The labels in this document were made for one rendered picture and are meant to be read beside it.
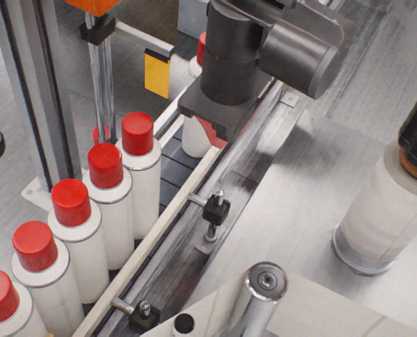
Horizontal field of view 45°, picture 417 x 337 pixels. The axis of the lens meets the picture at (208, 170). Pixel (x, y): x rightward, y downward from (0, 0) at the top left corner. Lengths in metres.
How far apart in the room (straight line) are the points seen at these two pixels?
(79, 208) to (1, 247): 0.30
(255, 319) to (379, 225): 0.21
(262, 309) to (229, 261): 0.21
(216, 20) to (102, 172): 0.18
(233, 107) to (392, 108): 0.54
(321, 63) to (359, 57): 0.66
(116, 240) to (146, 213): 0.06
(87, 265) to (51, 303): 0.06
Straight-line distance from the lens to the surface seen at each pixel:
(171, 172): 0.74
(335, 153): 0.81
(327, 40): 0.43
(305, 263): 0.69
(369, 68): 1.07
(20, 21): 0.54
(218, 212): 0.66
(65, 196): 0.47
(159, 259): 0.67
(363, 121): 0.95
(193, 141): 0.72
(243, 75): 0.49
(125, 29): 0.55
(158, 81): 0.56
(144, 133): 0.51
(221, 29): 0.46
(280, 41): 0.44
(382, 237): 0.64
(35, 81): 0.58
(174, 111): 0.70
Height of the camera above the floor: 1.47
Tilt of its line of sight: 53 degrees down
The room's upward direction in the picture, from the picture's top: 10 degrees clockwise
